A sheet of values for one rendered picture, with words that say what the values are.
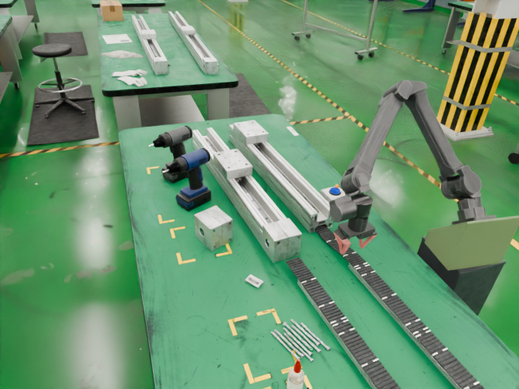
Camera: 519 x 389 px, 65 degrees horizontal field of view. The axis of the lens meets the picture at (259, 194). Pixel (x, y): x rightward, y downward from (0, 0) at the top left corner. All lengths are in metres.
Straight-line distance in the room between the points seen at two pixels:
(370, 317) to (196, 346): 0.49
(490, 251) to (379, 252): 0.35
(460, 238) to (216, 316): 0.78
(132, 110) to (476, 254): 2.29
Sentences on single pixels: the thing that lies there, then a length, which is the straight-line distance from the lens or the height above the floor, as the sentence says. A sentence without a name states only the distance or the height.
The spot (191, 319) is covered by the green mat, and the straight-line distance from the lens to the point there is 1.20.
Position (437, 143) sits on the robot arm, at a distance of 1.51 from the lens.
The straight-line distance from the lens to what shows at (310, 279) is 1.27.
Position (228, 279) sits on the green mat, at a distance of 1.30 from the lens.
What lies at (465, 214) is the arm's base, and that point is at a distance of 1.52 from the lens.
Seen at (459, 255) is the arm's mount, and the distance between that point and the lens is 1.47.
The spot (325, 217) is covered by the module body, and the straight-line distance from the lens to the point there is 1.50.
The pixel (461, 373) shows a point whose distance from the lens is 1.19.
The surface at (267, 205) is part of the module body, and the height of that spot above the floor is 0.86.
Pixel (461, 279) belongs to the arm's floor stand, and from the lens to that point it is 1.54.
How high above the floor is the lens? 1.71
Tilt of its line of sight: 34 degrees down
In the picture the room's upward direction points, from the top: 3 degrees clockwise
